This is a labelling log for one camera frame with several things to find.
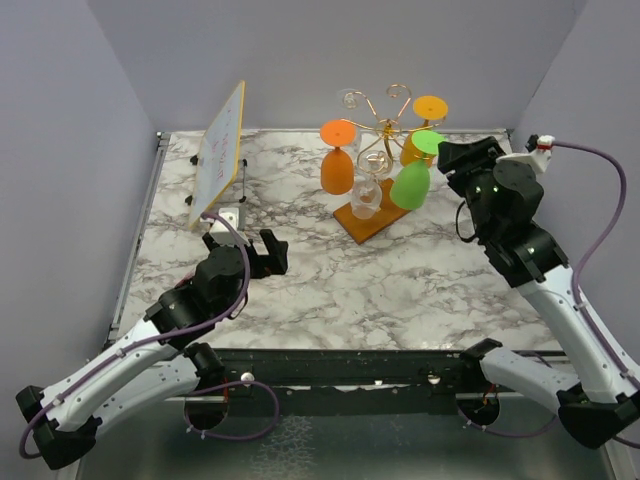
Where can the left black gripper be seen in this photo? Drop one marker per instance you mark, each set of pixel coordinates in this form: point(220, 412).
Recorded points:
point(275, 262)

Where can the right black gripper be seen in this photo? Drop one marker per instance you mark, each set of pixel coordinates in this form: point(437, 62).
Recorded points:
point(467, 157)

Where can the green plastic goblet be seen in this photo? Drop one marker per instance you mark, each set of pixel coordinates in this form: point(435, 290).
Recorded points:
point(412, 184)

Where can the yellow plastic goblet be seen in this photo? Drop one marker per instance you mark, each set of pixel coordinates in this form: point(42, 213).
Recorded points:
point(423, 142)

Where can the clear wine glass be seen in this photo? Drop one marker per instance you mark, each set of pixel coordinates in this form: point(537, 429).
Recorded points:
point(366, 193)
point(350, 98)

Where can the orange plastic goblet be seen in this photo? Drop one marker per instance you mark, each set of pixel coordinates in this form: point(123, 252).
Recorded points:
point(337, 168)

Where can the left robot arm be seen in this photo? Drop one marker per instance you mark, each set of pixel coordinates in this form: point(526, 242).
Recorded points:
point(160, 357)

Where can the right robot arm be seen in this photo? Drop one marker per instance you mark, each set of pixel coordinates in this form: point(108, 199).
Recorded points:
point(600, 398)

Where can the small whiteboard on easel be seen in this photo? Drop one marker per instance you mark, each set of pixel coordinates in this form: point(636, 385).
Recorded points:
point(218, 156)

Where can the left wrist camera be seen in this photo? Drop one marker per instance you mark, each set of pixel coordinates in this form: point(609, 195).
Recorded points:
point(220, 222)

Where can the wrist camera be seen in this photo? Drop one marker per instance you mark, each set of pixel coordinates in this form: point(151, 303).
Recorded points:
point(220, 222)
point(537, 154)

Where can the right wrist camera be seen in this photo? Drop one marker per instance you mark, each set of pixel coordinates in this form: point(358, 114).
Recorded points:
point(537, 154)

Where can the black mounting rail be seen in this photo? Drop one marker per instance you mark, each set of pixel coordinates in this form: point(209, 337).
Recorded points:
point(343, 383)

